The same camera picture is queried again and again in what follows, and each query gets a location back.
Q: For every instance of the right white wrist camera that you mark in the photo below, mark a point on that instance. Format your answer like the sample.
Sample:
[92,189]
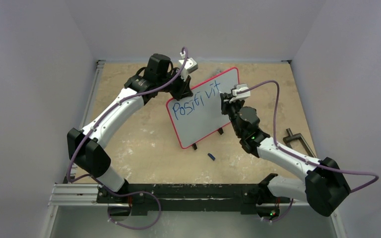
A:
[240,92]

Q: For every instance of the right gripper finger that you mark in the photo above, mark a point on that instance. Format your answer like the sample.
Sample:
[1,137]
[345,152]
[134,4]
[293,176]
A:
[225,108]
[225,98]

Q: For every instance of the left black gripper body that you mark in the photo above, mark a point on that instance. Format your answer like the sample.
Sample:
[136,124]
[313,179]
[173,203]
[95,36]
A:
[176,87]

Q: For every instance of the red framed whiteboard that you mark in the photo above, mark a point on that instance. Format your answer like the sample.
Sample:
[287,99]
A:
[198,116]

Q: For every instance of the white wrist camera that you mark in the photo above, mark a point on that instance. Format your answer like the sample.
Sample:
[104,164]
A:
[190,66]
[240,92]

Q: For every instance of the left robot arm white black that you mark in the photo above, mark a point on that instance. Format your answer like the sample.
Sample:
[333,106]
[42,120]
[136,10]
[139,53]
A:
[86,146]

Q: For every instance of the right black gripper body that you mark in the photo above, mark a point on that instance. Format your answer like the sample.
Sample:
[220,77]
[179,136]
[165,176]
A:
[226,103]

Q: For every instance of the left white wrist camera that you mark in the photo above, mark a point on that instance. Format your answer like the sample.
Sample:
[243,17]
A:
[190,66]

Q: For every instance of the blue marker cap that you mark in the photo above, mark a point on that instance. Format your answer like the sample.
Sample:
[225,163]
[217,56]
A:
[211,156]

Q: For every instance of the dark metal clamp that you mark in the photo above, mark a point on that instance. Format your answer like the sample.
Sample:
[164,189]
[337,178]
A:
[297,137]

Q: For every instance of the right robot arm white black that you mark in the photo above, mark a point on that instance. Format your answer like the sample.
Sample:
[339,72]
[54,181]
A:
[317,182]

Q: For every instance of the aluminium frame rail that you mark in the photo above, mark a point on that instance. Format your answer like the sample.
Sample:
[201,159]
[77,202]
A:
[66,194]

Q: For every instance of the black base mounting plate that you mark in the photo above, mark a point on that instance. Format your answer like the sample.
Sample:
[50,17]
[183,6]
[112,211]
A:
[247,199]

